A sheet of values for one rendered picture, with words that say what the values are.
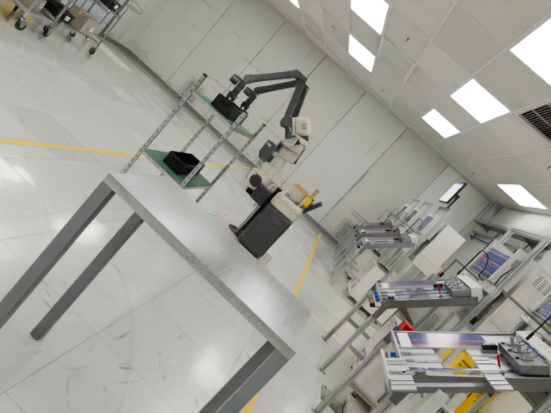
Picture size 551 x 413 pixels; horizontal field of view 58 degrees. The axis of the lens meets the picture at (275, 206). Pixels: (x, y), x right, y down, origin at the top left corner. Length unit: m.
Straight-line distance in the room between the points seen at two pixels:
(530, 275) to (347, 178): 7.50
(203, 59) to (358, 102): 3.67
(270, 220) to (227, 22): 8.56
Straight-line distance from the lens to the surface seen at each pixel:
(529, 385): 2.72
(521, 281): 4.19
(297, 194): 4.03
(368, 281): 7.25
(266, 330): 1.34
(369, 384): 4.18
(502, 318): 4.16
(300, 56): 11.57
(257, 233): 3.93
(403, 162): 11.29
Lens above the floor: 1.21
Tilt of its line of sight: 8 degrees down
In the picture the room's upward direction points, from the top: 42 degrees clockwise
